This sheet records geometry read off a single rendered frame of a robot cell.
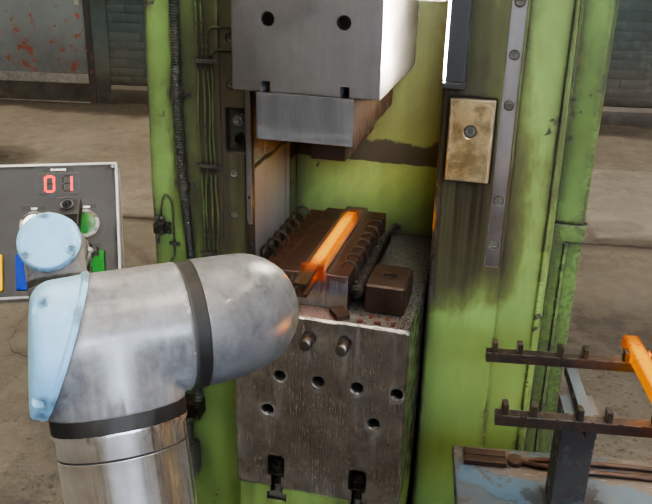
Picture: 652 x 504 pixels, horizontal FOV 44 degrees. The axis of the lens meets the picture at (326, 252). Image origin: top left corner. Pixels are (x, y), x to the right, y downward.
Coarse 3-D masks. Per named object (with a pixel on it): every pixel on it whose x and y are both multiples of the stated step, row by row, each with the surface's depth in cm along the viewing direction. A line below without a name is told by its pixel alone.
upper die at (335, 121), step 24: (264, 96) 160; (288, 96) 158; (312, 96) 157; (384, 96) 186; (264, 120) 162; (288, 120) 160; (312, 120) 159; (336, 120) 158; (360, 120) 163; (336, 144) 160
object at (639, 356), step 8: (624, 336) 154; (632, 336) 154; (624, 344) 154; (632, 344) 152; (640, 344) 152; (632, 352) 149; (640, 352) 149; (632, 360) 148; (640, 360) 146; (648, 360) 146; (640, 368) 144; (648, 368) 143; (640, 376) 143; (648, 376) 141; (648, 384) 139; (648, 392) 139
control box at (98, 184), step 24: (0, 168) 167; (24, 168) 167; (48, 168) 168; (72, 168) 169; (96, 168) 170; (0, 192) 166; (24, 192) 167; (48, 192) 167; (72, 192) 168; (96, 192) 169; (120, 192) 175; (0, 216) 165; (24, 216) 166; (96, 216) 168; (120, 216) 172; (0, 240) 165; (96, 240) 168; (120, 240) 169; (120, 264) 168
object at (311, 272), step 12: (348, 216) 199; (336, 228) 191; (348, 228) 194; (336, 240) 184; (324, 252) 177; (312, 264) 170; (324, 264) 174; (300, 276) 164; (312, 276) 165; (300, 288) 161; (312, 288) 166
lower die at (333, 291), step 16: (352, 208) 207; (304, 224) 201; (320, 224) 199; (336, 224) 196; (384, 224) 207; (304, 240) 189; (320, 240) 189; (352, 240) 189; (272, 256) 182; (288, 256) 179; (304, 256) 180; (336, 256) 178; (352, 256) 180; (288, 272) 173; (336, 272) 171; (352, 272) 173; (320, 288) 172; (336, 288) 171; (320, 304) 173; (336, 304) 172
